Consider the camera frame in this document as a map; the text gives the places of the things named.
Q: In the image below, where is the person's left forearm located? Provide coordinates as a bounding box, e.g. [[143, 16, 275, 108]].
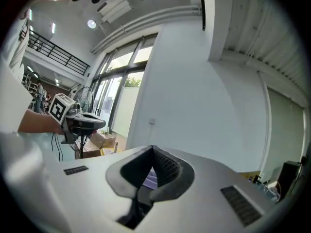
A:
[[17, 108, 65, 135]]

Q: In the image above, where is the black standing fan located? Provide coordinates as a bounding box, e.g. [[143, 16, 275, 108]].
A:
[[72, 86, 95, 160]]

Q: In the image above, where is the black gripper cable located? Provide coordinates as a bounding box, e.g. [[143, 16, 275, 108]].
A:
[[50, 132, 64, 162]]

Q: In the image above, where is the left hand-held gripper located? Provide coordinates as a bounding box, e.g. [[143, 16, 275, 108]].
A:
[[47, 93, 107, 145]]

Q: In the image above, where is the purple hoodie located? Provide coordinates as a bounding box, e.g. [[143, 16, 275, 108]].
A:
[[142, 167, 159, 188]]

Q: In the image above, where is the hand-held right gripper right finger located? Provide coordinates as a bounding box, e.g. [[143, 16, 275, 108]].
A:
[[135, 144, 279, 233]]

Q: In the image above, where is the large black-framed window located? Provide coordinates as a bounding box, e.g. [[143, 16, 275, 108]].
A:
[[91, 33, 159, 138]]

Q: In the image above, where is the person's white shirt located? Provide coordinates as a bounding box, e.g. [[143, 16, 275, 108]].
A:
[[0, 0, 61, 233]]

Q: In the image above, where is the group of ceiling tube lights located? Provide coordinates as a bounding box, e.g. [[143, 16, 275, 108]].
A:
[[26, 66, 60, 86]]

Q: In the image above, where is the yellow plastic container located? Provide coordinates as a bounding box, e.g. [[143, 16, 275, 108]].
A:
[[100, 147, 125, 156]]

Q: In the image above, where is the grey roller shutter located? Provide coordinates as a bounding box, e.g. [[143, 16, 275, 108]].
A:
[[266, 85, 306, 177]]

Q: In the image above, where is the black monitor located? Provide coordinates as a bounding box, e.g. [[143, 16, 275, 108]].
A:
[[276, 155, 308, 201]]

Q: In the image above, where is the white ceiling pipe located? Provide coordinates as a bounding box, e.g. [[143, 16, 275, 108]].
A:
[[90, 4, 203, 55]]

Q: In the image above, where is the cardboard box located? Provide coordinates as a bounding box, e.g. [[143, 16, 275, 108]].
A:
[[91, 131, 117, 149], [74, 139, 103, 160]]

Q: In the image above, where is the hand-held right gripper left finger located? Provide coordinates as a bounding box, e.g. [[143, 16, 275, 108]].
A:
[[47, 144, 154, 233]]

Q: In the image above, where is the black ceiling track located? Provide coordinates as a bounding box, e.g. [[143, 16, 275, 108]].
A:
[[198, 0, 207, 32]]

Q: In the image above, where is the white ceiling air conditioner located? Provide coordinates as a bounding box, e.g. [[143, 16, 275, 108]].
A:
[[96, 0, 134, 23]]

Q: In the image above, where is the black balcony railing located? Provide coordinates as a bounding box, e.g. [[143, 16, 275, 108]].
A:
[[20, 28, 91, 77]]

